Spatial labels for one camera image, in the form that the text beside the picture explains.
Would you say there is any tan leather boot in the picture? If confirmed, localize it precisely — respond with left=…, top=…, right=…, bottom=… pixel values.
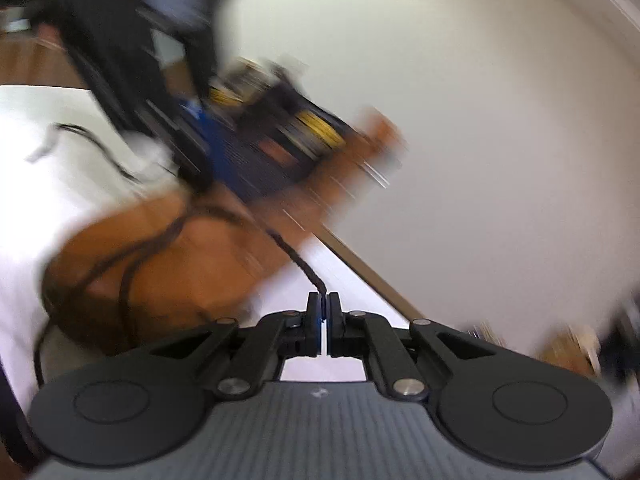
left=39, top=58, right=409, bottom=356

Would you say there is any dark brown shoelace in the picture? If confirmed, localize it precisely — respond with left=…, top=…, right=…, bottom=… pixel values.
left=27, top=121, right=329, bottom=396

